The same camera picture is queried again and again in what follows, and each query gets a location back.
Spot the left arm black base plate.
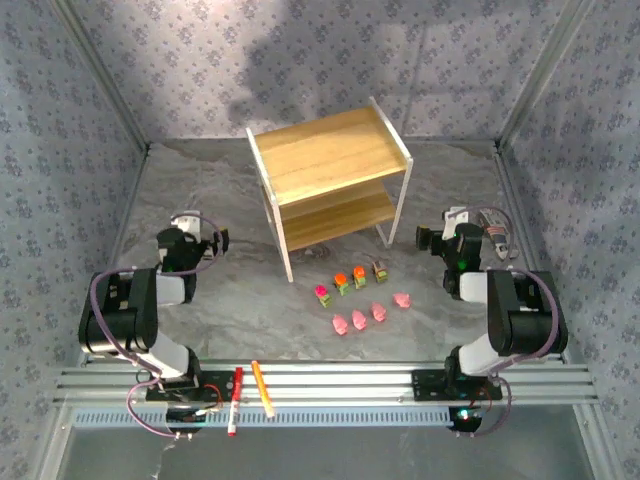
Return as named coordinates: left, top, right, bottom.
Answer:
left=145, top=368, right=237, bottom=404

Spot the orange marker pen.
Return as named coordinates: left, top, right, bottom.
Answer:
left=250, top=360, right=277, bottom=419

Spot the grey slotted cable duct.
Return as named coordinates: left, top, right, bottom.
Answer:
left=69, top=404, right=484, bottom=430

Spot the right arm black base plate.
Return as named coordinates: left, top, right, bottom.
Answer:
left=410, top=368, right=504, bottom=402

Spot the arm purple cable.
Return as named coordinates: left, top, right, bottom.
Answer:
left=449, top=204, right=560, bottom=440
left=91, top=213, right=227, bottom=442

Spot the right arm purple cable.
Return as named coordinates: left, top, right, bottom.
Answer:
left=449, top=204, right=560, bottom=440

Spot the black controller board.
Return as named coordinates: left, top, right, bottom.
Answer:
left=164, top=407, right=208, bottom=437
left=447, top=407, right=484, bottom=435

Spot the red and white marker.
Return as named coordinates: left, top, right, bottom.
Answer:
left=227, top=366, right=245, bottom=438

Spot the right black controller board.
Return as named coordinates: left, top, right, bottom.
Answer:
left=447, top=407, right=484, bottom=435

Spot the grey marble pattern table sheet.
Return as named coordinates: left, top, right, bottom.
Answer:
left=107, top=137, right=546, bottom=364

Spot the left black controller board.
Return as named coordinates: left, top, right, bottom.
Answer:
left=164, top=407, right=208, bottom=437

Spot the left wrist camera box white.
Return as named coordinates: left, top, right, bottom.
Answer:
left=171, top=211, right=202, bottom=235

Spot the wooden shelf with white frame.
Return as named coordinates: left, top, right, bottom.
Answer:
left=244, top=96, right=415, bottom=285

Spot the aluminium mounting rail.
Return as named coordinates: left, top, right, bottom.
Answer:
left=52, top=360, right=600, bottom=407

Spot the aluminium frame floor bar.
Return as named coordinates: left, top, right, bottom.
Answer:
left=106, top=144, right=153, bottom=274
left=493, top=142, right=547, bottom=301

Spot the aluminium frame post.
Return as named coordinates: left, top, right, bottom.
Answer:
left=496, top=0, right=597, bottom=150
left=49, top=0, right=152, bottom=154

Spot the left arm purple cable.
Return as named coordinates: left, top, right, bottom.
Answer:
left=91, top=213, right=227, bottom=442

